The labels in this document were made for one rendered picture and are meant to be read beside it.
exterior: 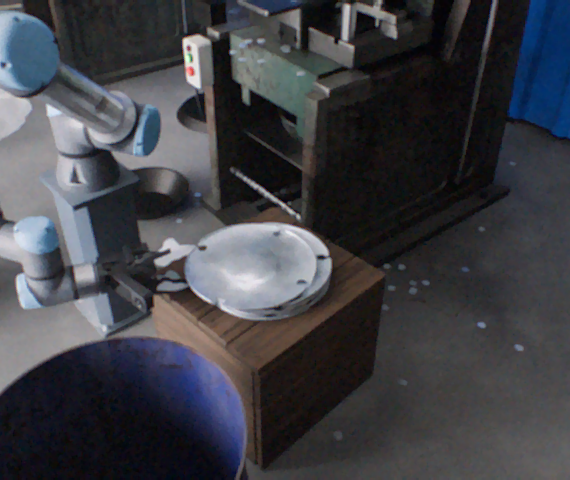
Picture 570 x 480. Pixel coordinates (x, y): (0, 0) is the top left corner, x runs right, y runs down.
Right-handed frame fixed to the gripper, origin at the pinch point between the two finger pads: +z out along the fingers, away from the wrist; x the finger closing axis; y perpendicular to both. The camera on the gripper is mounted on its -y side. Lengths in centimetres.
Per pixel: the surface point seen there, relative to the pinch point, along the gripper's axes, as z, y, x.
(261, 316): 10.6, -15.4, 3.7
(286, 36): 40, 55, -28
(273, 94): 36, 51, -14
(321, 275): 26.1, -10.0, 0.7
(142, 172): 3, 100, 35
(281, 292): 15.7, -13.0, 0.4
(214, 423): -4.6, -34.2, 8.9
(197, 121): 33, 136, 36
